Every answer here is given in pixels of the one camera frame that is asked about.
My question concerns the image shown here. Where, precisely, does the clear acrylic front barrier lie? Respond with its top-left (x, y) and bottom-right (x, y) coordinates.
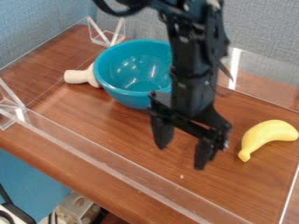
top-left (0, 109), bottom-right (252, 224)

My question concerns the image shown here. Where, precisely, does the yellow toy banana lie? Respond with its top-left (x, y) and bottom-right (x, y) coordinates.
top-left (238, 120), bottom-right (299, 162)

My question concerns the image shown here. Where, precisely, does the white and red toy mushroom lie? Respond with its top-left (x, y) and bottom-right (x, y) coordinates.
top-left (65, 65), bottom-right (101, 88)

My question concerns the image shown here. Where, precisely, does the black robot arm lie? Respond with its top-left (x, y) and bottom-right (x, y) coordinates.
top-left (93, 0), bottom-right (232, 170)

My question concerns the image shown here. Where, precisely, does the clear acrylic back barrier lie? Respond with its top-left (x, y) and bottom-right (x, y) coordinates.
top-left (219, 47), bottom-right (299, 113)

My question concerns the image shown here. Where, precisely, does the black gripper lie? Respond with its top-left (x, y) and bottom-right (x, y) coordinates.
top-left (150, 91), bottom-right (233, 170)

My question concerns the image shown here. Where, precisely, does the clear acrylic corner bracket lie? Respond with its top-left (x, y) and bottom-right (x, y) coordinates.
top-left (87, 16), bottom-right (126, 48)

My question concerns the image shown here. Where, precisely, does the clear acrylic left bracket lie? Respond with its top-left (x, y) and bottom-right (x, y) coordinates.
top-left (0, 78), bottom-right (27, 131)

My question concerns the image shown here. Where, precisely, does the white block under table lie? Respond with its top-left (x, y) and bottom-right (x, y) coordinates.
top-left (46, 192), bottom-right (101, 224)

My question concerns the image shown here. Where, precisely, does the blue bowl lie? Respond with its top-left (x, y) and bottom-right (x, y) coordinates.
top-left (94, 39), bottom-right (173, 109)

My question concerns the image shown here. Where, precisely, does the clear acrylic barrier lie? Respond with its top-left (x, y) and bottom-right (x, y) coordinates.
top-left (219, 47), bottom-right (299, 113)
top-left (0, 109), bottom-right (252, 224)

